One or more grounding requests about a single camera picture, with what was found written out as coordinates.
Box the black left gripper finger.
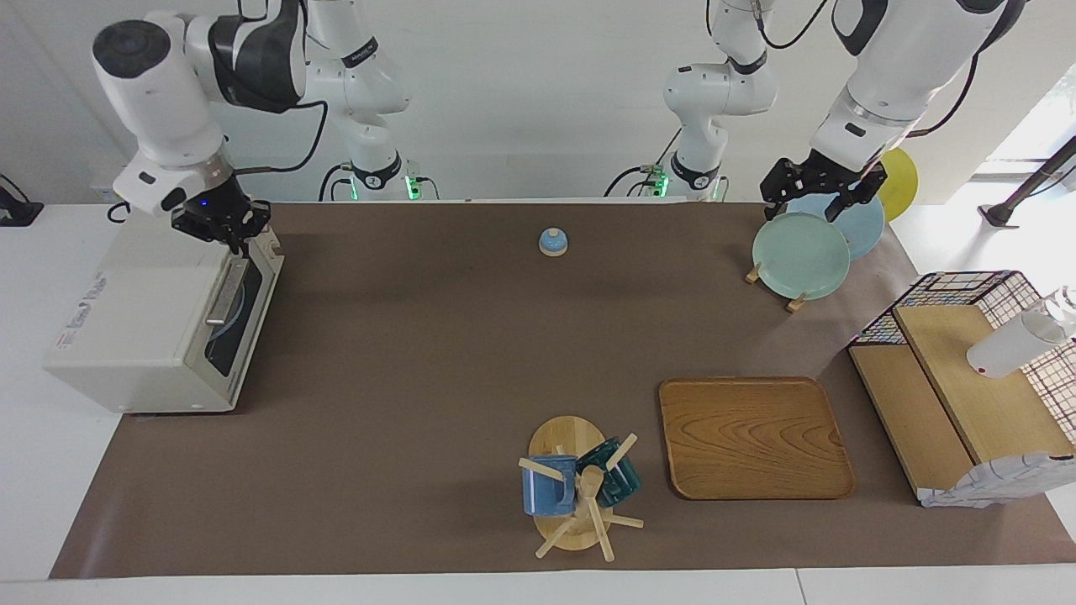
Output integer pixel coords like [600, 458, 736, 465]
[826, 166, 888, 222]
[761, 160, 795, 221]

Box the white toaster oven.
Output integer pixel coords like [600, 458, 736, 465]
[44, 202, 285, 414]

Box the marbled white panel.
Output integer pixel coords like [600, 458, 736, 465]
[919, 452, 1076, 508]

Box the dark green ceramic mug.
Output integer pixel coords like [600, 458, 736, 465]
[577, 437, 643, 508]

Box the black clamp mount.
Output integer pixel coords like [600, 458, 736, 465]
[0, 174, 45, 228]

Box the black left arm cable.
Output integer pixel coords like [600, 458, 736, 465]
[752, 0, 980, 139]

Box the yellow plate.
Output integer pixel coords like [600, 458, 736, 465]
[878, 149, 919, 222]

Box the blue ceramic mug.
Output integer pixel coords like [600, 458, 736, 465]
[521, 455, 579, 517]

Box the light blue racked plate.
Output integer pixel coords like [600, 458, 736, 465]
[787, 189, 885, 261]

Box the black tripod stand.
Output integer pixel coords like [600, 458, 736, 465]
[979, 134, 1076, 229]

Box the wooden serving tray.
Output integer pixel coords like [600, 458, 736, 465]
[658, 376, 856, 502]

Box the black right base cable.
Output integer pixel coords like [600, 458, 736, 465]
[318, 162, 354, 203]

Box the pale green plate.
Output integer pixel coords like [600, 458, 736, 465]
[752, 212, 852, 301]

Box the black wire basket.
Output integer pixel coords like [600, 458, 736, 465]
[847, 271, 1076, 421]

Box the wooden plate rack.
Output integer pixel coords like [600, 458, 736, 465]
[746, 262, 808, 313]

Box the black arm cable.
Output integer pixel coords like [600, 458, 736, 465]
[231, 101, 329, 176]
[752, 0, 980, 139]

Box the white plastic bottle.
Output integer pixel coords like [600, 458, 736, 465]
[967, 287, 1076, 379]

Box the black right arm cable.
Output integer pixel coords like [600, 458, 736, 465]
[231, 101, 329, 176]

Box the black left base cable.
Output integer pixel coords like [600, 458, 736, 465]
[604, 126, 683, 198]

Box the wooden mug tree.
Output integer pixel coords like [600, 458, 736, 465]
[519, 415, 645, 562]

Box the brown table mat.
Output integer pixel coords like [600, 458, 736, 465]
[49, 202, 1076, 579]

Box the wooden stepped shelf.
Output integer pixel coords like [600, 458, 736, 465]
[847, 304, 1076, 505]

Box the black base cable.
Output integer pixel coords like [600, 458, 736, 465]
[318, 162, 354, 203]
[604, 126, 683, 198]

